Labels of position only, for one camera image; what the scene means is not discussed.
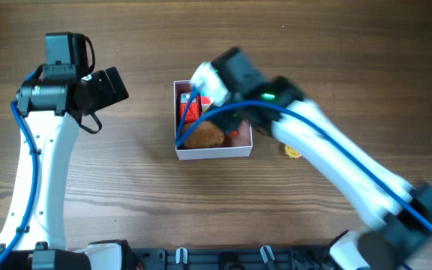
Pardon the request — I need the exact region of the brown plush toy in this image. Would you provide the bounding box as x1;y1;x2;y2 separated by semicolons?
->
183;121;225;149

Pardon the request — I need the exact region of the white cardboard box pink interior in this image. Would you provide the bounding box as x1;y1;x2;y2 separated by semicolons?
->
173;80;253;161

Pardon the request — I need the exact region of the red toy fire truck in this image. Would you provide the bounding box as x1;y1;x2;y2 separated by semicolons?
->
179;91;201;125

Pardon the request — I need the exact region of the yellow round waffle toy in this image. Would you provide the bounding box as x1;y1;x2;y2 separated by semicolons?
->
284;145;302;158

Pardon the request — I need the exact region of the multicolour puzzle cube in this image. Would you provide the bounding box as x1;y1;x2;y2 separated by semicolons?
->
200;95;213;112

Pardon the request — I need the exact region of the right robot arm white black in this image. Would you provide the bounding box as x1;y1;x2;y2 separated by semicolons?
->
190;47;432;269

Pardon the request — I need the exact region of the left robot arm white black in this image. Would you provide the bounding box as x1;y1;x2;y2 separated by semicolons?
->
0;32;137;269

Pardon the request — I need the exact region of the right blue cable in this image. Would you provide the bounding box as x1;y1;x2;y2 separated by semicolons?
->
174;86;432;270

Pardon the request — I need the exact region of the blue cable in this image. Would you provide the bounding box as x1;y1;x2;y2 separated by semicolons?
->
0;69;41;270
174;86;432;270

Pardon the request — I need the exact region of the left blue cable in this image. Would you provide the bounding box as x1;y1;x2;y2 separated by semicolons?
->
0;69;41;270

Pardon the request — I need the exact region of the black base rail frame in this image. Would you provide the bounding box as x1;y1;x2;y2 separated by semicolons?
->
133;245;338;270

